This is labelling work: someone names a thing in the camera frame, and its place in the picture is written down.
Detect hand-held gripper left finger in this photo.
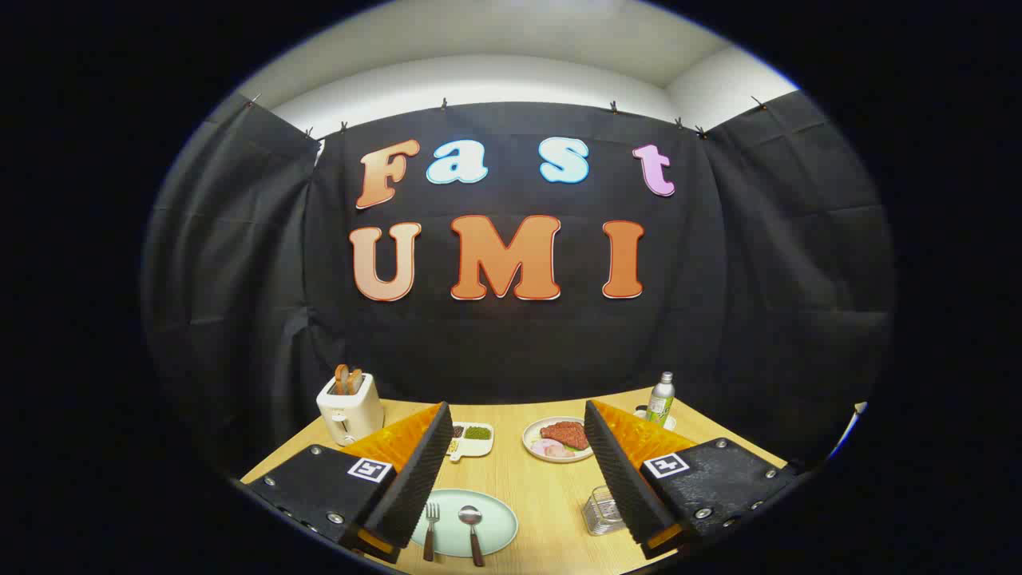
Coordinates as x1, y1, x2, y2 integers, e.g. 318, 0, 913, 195
240, 402, 454, 564

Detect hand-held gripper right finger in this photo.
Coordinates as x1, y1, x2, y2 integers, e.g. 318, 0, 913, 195
584, 399, 799, 560

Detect spoon with brown handle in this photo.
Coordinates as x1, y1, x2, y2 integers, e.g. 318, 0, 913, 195
458, 506, 485, 568

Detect brown steak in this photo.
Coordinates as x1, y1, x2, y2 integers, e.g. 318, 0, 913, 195
540, 421, 590, 450

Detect white divided dish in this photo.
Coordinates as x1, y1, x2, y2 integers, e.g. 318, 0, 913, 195
447, 422, 495, 463

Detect silver bottle with green label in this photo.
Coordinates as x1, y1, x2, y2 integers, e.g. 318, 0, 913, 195
646, 371, 676, 426

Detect light blue plate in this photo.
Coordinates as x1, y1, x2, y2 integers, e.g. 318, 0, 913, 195
409, 489, 519, 558

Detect white toaster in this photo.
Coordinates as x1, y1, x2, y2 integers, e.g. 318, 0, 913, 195
316, 371, 386, 446

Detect white round dinner plate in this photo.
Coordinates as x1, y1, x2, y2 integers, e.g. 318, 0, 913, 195
522, 416, 596, 464

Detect metal wire basket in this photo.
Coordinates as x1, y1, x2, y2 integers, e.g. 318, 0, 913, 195
582, 485, 628, 537

